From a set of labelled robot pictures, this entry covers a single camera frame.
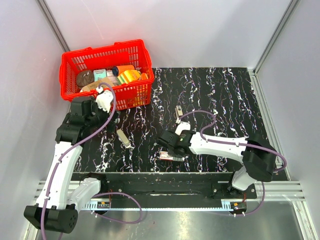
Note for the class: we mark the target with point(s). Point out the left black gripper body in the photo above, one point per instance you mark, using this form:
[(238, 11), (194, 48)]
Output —
[(102, 117)]

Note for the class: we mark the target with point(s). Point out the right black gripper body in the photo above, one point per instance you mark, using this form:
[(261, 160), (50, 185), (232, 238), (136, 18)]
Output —
[(172, 153)]

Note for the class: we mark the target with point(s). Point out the white staple box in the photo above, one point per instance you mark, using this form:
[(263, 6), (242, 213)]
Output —
[(163, 155)]

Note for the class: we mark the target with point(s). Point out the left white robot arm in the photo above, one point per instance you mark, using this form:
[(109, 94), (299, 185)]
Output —
[(55, 208)]

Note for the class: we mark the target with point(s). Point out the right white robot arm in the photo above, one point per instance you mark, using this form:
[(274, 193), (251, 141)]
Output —
[(256, 155)]

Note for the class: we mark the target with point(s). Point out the brown cardboard box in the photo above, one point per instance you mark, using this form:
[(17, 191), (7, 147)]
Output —
[(95, 84)]

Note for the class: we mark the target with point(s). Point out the teal white box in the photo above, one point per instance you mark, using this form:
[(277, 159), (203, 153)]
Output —
[(99, 74)]

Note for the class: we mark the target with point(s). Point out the yellow green box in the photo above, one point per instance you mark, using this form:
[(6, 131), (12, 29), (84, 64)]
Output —
[(128, 76)]

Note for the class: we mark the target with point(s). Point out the orange cylinder can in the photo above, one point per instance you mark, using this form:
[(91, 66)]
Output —
[(119, 69)]

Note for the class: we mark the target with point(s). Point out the red plastic shopping basket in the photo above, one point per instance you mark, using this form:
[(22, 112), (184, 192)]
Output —
[(131, 52)]

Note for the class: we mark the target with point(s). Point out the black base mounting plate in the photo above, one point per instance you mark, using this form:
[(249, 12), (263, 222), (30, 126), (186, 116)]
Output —
[(204, 184)]

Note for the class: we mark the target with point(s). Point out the black marble pattern mat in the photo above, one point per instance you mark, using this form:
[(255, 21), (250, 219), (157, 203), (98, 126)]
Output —
[(219, 100)]

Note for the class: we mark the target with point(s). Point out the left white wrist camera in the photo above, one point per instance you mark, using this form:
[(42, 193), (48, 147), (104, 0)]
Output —
[(104, 99)]

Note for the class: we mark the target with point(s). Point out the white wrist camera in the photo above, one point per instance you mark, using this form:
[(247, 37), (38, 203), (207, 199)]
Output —
[(104, 99), (181, 127)]

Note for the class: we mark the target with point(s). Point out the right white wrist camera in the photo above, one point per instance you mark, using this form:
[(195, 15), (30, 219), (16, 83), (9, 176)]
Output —
[(181, 127)]

